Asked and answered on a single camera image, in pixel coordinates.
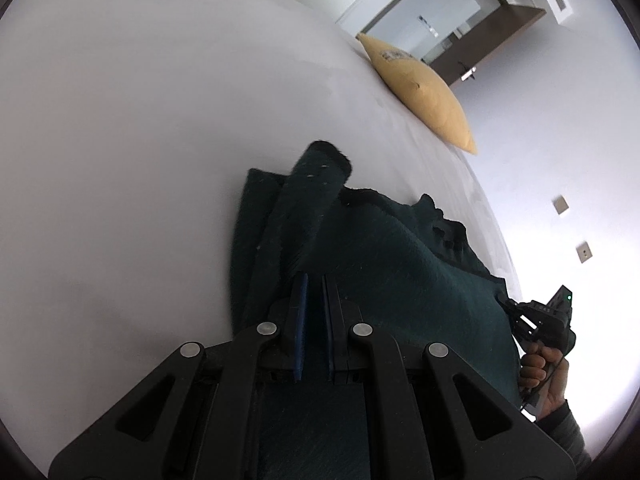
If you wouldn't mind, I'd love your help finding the person's right hand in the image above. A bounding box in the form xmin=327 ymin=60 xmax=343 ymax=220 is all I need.
xmin=517 ymin=342 xmax=571 ymax=419

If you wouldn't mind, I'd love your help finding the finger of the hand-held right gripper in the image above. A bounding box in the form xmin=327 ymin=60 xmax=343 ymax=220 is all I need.
xmin=496 ymin=293 xmax=544 ymax=349

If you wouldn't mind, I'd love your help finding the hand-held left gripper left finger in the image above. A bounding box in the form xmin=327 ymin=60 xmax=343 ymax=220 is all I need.
xmin=48 ymin=272 xmax=309 ymax=480

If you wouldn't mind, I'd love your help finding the brown door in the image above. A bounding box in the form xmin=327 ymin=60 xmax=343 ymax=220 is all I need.
xmin=429 ymin=4 xmax=547 ymax=87

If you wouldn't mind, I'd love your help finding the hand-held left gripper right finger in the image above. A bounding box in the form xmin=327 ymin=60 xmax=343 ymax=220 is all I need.
xmin=321 ymin=274 xmax=579 ymax=480

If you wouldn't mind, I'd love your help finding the person's right forearm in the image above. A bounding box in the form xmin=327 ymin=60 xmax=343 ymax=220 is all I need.
xmin=536 ymin=399 xmax=594 ymax=467

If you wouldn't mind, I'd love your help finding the dark green towel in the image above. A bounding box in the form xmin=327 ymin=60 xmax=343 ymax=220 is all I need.
xmin=229 ymin=140 xmax=524 ymax=480

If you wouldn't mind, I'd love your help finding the bed with white sheet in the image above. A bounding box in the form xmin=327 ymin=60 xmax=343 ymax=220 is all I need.
xmin=0 ymin=0 xmax=522 ymax=463

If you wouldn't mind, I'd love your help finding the yellow pillow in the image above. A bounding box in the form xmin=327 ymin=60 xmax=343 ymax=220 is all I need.
xmin=355 ymin=32 xmax=479 ymax=156

